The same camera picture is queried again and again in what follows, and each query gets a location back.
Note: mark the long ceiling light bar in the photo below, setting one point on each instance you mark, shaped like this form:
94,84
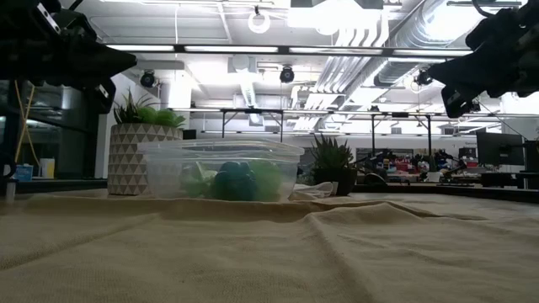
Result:
227,49

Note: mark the clear plastic tupperware container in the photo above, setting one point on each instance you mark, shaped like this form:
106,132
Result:
168,168

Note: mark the blue box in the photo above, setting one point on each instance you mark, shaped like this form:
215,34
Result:
25,173

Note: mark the succulent in white patterned pot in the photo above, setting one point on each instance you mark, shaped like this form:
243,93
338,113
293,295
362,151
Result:
126,160

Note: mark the small plant in dark pot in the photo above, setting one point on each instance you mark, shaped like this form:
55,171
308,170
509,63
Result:
332,162

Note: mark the beige cloth mat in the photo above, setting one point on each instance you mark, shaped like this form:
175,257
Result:
126,252

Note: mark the light green ridged fruit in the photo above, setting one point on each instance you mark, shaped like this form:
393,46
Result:
194,182

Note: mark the small black box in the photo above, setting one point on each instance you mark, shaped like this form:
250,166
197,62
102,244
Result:
189,134

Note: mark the white bucket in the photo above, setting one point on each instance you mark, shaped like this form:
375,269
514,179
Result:
47,168

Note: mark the bright green round fruit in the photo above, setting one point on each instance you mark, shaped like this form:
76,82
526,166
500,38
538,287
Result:
266,179

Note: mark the black ceiling camera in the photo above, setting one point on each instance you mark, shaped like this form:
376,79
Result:
148,79
423,78
287,74

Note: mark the black monitor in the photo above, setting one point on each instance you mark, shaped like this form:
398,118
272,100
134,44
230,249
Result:
500,148

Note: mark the silver ventilation duct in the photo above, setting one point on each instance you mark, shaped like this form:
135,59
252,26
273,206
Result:
421,33

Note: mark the dark green toy pepper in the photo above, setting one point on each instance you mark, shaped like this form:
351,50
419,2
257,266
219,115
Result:
233,184

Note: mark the cluttered background workbench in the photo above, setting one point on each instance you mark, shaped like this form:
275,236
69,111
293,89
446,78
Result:
400,168

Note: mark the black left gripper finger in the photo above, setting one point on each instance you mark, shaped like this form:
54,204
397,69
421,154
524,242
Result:
109,56
105,71

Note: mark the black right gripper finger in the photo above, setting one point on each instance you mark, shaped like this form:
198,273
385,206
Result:
463,80
467,65

